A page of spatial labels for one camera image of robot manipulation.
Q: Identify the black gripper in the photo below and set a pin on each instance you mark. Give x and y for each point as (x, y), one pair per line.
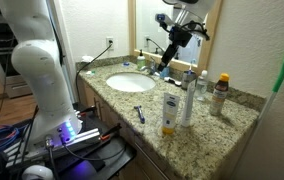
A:
(181, 37)

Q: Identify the blue and white pump bottle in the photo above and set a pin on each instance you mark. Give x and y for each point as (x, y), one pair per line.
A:
(165, 74)

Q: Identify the blue and white toothbrush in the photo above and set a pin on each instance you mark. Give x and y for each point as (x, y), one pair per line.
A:
(191, 66)

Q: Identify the white lotion tube yellow cap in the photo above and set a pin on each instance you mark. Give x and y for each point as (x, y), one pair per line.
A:
(170, 111)

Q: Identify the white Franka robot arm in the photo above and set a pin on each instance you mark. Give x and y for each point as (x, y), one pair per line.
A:
(45, 76)

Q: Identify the chrome faucet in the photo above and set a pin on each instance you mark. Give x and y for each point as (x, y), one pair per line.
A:
(150, 69)

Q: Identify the grey metal cup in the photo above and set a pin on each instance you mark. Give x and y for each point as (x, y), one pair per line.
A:
(188, 81)

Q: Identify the clear bottle white cap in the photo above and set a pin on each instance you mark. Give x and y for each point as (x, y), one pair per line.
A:
(202, 86)

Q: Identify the brown spray bottle orange cap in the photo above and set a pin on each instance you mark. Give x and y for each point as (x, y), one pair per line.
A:
(219, 96)

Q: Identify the wood framed mirror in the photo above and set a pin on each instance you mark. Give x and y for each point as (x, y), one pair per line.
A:
(212, 50)

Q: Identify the small blue plastic object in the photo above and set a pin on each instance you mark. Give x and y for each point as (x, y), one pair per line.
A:
(126, 64)

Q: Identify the white oval sink basin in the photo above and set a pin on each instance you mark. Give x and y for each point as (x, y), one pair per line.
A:
(130, 82)

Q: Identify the tall slim white tube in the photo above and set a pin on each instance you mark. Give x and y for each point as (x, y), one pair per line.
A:
(188, 106)

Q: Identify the blue razor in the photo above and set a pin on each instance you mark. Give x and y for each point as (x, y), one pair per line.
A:
(140, 114)

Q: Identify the white green contact lens case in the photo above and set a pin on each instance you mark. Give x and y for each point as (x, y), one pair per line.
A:
(90, 72)

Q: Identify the orange black clamp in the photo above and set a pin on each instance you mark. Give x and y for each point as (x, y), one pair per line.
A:
(110, 132)
(87, 111)

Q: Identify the wooden vanity cabinet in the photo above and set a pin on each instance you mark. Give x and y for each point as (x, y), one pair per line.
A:
(142, 160)

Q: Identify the black robot cart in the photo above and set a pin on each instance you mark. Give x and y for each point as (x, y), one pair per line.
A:
(112, 156)

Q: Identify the grey drawer unit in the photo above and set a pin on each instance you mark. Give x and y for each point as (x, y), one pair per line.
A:
(17, 86)

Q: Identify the white round device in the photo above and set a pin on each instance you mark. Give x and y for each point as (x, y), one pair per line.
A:
(37, 173)

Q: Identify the white wall outlet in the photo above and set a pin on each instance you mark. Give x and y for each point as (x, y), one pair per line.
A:
(110, 42)

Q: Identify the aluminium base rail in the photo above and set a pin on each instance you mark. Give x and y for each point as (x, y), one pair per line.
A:
(82, 137)

